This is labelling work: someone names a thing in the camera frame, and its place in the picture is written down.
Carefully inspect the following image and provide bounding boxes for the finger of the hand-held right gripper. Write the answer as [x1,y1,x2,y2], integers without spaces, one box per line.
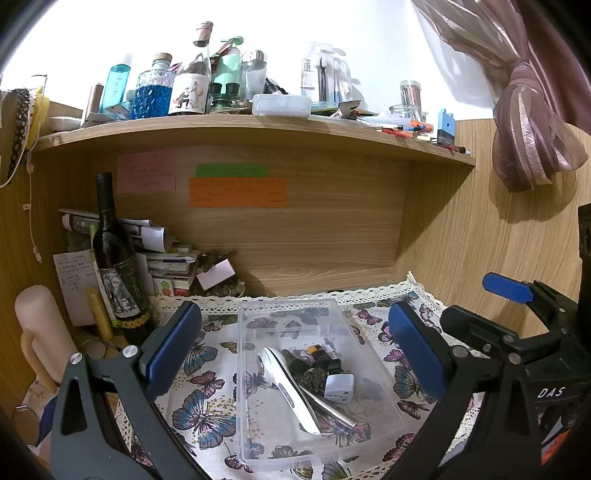
[441,307,525,358]
[481,271,580,324]

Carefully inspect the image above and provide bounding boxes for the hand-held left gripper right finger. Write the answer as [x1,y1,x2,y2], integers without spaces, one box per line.
[390,302,541,480]

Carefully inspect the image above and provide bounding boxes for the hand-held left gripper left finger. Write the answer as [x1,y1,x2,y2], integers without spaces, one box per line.
[50,302,204,480]

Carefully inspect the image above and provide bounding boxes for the white charger plug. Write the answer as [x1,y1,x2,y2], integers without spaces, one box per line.
[323,373,356,404]

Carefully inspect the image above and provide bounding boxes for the silver metal shoehorn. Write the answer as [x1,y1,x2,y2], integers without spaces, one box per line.
[288,369,359,430]

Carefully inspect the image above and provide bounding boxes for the clear plastic storage box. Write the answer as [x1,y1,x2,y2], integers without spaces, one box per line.
[237,298,419,472]

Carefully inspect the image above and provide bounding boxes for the round ornate metal compact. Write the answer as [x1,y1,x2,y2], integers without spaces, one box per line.
[295,366,329,393]

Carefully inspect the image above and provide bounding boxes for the butterfly print lace cloth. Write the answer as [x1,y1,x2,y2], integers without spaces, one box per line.
[113,272,476,480]

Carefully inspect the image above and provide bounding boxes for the fruit print small box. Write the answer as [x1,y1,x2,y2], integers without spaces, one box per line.
[148,272,193,299]

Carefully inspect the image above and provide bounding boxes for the pale yellow tube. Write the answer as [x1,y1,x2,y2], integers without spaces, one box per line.
[88,288,114,340]

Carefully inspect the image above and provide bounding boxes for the pile of coins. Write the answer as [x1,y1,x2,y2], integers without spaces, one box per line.
[203,279,248,299]

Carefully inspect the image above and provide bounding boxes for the thin-rimmed glasses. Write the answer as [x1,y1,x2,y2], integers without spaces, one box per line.
[74,338,112,363]

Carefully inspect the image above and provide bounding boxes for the stack of booklets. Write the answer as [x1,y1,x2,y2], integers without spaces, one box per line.
[134,247,204,278]

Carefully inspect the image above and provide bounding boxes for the pink sticky note pad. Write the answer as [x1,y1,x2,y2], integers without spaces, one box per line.
[196,258,235,291]

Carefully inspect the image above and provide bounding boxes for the dark wine bottle elephant label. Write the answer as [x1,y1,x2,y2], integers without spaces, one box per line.
[91,172,156,347]

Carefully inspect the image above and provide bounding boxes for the white handheld massager device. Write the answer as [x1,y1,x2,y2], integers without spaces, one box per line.
[256,346,322,435]

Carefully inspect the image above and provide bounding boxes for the white handwritten note paper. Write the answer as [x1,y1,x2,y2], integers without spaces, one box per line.
[53,249,100,326]

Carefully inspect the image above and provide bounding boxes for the rolled printed papers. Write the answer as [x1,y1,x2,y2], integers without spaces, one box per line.
[58,208,170,253]

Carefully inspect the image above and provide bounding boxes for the beige cylindrical object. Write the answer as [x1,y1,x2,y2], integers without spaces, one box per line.
[14,285,77,386]

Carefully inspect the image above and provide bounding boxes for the dark blue object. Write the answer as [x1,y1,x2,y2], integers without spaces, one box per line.
[39,394,59,446]

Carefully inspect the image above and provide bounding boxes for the orange paper note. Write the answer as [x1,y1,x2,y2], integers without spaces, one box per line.
[188,176,288,208]

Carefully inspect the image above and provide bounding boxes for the blue plastic clip block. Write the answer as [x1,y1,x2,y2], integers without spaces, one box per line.
[436,108,457,147]

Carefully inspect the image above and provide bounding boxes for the mauve tied curtain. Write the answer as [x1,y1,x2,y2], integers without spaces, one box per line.
[411,0,591,193]

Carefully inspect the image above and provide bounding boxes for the pink paper note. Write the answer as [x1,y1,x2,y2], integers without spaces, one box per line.
[116,148,177,195]

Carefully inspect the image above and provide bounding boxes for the green paper note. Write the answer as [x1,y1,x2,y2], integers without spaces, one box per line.
[195,164,267,179]

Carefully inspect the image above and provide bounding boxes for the orange pens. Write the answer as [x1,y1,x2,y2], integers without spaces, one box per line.
[376,119,435,140]

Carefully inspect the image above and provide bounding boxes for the clear tube of sticks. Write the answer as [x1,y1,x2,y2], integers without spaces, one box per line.
[399,80,424,119]

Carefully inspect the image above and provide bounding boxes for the wooden desk shelf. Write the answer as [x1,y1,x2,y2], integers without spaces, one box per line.
[0,99,477,352]

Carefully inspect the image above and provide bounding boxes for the blue cut-glass bottle cork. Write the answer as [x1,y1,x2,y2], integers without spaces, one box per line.
[131,53,177,121]

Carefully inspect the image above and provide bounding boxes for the brown cardboard tube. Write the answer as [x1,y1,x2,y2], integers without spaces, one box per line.
[83,83,105,126]

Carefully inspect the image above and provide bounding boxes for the clear bottle fox label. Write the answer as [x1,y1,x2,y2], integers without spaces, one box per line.
[168,21,213,116]

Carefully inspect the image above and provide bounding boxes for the dark ink bottles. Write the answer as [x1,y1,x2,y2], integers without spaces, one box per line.
[208,82,241,112]

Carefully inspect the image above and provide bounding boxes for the teal liquid plastic bottle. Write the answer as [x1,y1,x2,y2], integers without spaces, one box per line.
[99,53,134,117]

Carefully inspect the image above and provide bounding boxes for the frosted lidded plastic case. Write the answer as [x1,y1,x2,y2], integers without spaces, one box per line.
[252,93,311,117]

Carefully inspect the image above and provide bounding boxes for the yellow hanging item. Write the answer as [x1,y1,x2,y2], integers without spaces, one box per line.
[31,91,49,140]

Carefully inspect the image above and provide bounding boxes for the patterned woven band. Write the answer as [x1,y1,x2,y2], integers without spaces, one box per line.
[6,88,33,186]

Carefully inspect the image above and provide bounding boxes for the toothbrush head blister pack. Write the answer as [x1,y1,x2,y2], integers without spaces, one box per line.
[300,42,352,103]

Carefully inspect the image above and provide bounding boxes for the mint green bottle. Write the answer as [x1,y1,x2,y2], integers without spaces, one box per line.
[210,37,243,100]

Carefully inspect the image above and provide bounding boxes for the clear glass bottle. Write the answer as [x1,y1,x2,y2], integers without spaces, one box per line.
[240,50,269,100]

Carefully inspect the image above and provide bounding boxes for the white earphone cable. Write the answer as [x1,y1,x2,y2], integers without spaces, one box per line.
[22,152,43,265]

